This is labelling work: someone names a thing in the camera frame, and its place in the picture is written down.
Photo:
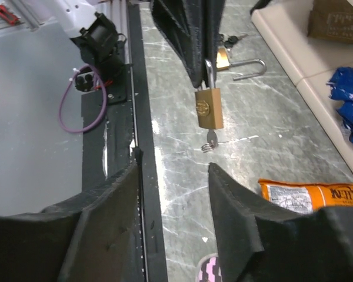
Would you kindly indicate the blue chip bag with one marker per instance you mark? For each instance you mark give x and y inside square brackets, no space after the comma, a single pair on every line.
[341,89]

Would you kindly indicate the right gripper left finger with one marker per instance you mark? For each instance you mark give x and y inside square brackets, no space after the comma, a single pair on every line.
[85,238]

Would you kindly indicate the orange kettle chip bag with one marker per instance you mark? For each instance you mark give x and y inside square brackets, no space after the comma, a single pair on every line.
[306,198]

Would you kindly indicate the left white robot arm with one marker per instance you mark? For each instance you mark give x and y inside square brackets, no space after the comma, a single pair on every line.
[91,31]

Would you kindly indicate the small silver lock key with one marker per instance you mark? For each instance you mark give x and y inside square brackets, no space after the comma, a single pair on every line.
[212,141]

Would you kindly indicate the large brass long-shackle padlock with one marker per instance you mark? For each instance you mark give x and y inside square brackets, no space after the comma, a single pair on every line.
[224,63]

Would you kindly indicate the small brass padlock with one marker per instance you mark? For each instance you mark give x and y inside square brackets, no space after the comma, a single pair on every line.
[208,103]

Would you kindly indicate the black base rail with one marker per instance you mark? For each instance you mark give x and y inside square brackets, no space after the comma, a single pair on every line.
[125,138]

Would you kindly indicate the beige checkered three-tier shelf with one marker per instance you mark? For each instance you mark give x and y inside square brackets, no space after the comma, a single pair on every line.
[309,63]

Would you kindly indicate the black keys near brass lock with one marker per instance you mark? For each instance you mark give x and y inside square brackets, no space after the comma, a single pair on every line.
[230,41]

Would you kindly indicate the purple wavy sponge pad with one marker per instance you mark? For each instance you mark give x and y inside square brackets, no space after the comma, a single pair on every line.
[208,269]

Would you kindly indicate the brown paper packet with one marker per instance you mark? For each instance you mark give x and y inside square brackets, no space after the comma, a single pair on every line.
[331,20]

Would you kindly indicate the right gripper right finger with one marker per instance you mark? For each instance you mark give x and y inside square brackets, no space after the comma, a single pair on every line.
[260,241]

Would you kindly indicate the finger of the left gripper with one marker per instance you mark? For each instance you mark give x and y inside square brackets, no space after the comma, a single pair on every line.
[182,24]
[214,11]

